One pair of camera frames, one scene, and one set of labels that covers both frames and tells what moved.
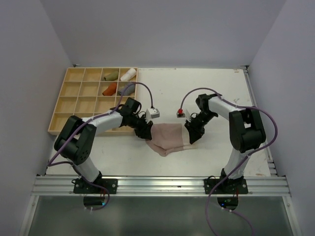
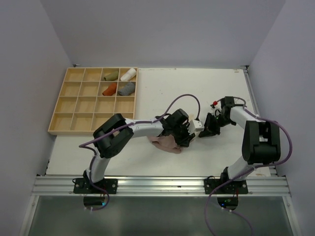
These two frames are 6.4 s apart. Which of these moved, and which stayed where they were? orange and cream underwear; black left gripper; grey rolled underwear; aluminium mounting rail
Moved: black left gripper
Stayed: aluminium mounting rail; orange and cream underwear; grey rolled underwear
